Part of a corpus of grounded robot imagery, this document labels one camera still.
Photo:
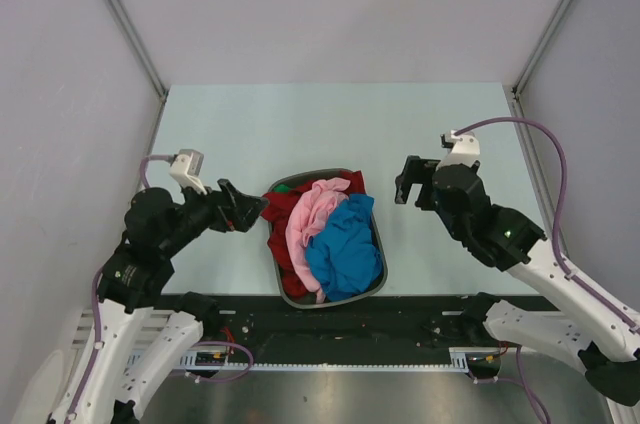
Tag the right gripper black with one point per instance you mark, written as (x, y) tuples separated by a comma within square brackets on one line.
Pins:
[(416, 171)]

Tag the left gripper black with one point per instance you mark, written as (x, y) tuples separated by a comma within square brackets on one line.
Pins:
[(238, 209)]

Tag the grey plastic basket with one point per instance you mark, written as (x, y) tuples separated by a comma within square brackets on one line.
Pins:
[(284, 277)]

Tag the blue t shirt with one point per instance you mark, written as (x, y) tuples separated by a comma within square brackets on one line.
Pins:
[(343, 257)]

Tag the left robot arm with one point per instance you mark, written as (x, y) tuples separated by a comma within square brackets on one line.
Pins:
[(128, 286)]

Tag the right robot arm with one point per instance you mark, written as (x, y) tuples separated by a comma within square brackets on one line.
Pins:
[(599, 336)]

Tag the red t shirt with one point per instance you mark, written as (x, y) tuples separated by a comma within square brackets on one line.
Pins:
[(277, 214)]

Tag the pink t shirt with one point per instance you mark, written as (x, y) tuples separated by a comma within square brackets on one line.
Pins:
[(307, 219)]

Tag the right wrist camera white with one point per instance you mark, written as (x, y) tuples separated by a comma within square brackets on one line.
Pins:
[(462, 149)]

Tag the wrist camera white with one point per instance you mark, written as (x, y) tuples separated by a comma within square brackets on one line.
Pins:
[(185, 169), (462, 149)]

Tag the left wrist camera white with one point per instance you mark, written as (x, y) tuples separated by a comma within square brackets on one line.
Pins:
[(185, 169)]

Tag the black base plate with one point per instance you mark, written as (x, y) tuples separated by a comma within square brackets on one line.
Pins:
[(375, 330)]

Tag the white cable duct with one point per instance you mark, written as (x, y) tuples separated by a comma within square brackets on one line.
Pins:
[(201, 361)]

